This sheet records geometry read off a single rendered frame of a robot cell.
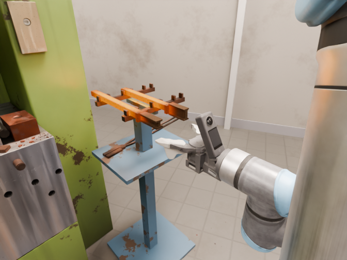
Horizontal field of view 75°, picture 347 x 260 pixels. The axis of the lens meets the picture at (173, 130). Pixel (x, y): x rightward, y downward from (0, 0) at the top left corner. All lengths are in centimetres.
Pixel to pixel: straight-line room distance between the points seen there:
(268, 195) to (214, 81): 244
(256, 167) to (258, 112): 243
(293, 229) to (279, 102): 274
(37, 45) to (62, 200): 63
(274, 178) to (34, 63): 94
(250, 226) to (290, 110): 243
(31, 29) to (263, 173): 92
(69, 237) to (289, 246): 112
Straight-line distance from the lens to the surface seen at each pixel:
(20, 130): 96
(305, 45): 278
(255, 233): 60
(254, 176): 52
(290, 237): 19
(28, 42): 104
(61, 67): 111
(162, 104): 87
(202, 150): 60
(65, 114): 116
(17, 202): 101
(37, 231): 113
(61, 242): 123
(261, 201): 53
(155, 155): 105
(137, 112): 79
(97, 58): 353
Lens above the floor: 132
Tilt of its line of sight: 28 degrees down
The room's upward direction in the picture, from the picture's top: straight up
